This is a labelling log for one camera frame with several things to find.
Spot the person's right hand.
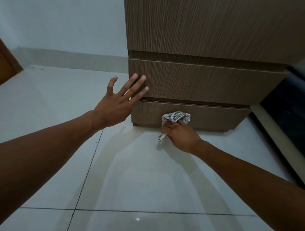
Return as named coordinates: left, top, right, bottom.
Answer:
left=161, top=119, right=203, bottom=154

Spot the person's left hand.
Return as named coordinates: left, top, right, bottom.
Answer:
left=92, top=73, right=149, bottom=130

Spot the white checked cleaning cloth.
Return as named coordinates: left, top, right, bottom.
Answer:
left=158, top=111, right=191, bottom=144

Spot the person's left forearm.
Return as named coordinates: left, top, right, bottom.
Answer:
left=0, top=111, right=104, bottom=225

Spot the person's right forearm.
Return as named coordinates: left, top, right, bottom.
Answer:
left=193, top=140, right=305, bottom=231

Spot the small wooden cabinet drawer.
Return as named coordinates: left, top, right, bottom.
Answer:
left=131, top=100, right=252, bottom=131

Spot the large wooden cabinet drawer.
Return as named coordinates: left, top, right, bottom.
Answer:
left=128, top=58, right=290, bottom=106

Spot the brown wooden cabinet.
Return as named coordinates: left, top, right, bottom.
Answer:
left=124, top=0, right=305, bottom=133

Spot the brown wooden door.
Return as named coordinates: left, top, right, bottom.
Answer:
left=0, top=38, right=24, bottom=85

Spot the dark bed with white frame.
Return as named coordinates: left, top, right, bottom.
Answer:
left=249, top=65, right=305, bottom=189

